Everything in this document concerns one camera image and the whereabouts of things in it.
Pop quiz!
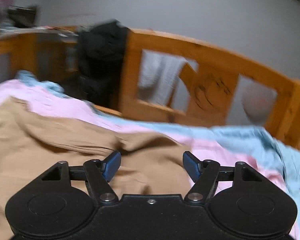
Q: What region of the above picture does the tan large garment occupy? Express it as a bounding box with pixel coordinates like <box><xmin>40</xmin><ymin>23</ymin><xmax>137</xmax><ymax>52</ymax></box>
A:
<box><xmin>0</xmin><ymin>98</ymin><xmax>190</xmax><ymax>239</ymax></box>

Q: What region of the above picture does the pink bed sheet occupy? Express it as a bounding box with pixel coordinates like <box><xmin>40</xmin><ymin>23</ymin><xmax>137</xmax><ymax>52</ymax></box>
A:
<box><xmin>0</xmin><ymin>78</ymin><xmax>291</xmax><ymax>201</ymax></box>

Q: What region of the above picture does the light blue blanket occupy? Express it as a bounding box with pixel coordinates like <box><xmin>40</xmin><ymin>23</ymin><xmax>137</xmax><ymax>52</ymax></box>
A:
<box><xmin>15</xmin><ymin>70</ymin><xmax>300</xmax><ymax>239</ymax></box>

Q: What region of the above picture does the wooden bed headboard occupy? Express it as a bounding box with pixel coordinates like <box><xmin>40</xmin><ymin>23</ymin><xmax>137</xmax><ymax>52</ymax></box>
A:
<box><xmin>119</xmin><ymin>29</ymin><xmax>300</xmax><ymax>150</ymax></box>

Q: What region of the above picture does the white grey knitted blanket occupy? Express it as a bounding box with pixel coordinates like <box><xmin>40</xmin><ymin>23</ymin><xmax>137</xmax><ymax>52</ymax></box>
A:
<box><xmin>138</xmin><ymin>50</ymin><xmax>188</xmax><ymax>105</ymax></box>

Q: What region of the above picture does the black jacket on bedframe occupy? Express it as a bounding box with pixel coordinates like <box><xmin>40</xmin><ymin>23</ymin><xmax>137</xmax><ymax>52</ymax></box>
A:
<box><xmin>77</xmin><ymin>20</ymin><xmax>129</xmax><ymax>108</ymax></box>

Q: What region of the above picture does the wooden side desk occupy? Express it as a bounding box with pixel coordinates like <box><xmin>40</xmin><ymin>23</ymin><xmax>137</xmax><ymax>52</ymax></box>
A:
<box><xmin>0</xmin><ymin>26</ymin><xmax>78</xmax><ymax>83</ymax></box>

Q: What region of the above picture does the dark brown bag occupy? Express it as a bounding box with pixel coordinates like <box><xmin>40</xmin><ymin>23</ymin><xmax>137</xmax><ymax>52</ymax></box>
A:
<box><xmin>7</xmin><ymin>5</ymin><xmax>39</xmax><ymax>28</ymax></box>

